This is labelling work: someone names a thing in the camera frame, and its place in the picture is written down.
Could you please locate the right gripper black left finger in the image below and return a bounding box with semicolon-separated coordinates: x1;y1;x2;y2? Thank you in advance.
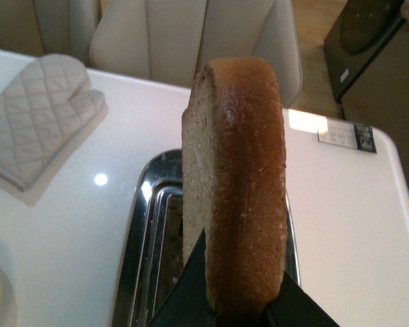
149;232;217;326

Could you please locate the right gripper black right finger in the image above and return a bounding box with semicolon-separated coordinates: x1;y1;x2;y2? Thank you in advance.
264;271;339;327

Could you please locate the brown bread slice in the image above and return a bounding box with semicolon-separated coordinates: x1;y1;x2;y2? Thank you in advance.
181;57;288;326

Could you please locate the chrome white toaster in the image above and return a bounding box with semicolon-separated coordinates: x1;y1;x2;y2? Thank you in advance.
111;148;302;327

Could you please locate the black white label card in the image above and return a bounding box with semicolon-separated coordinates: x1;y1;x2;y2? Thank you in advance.
317;118;377;153

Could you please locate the grey quilted oven mitt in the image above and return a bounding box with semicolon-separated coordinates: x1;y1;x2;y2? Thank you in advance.
0;54;106;191

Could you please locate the beige upholstered chair right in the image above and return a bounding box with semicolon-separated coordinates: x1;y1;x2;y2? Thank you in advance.
89;1;302;107

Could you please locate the beige upholstered chair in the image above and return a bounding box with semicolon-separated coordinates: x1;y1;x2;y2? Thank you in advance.
89;1;302;107
0;0;102;65

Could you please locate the dark grey washing machine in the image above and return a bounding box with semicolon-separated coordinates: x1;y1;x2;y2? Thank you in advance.
324;0;404;102

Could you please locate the beige upholstered chair left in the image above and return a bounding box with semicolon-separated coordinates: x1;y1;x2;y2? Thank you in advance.
0;0;102;65

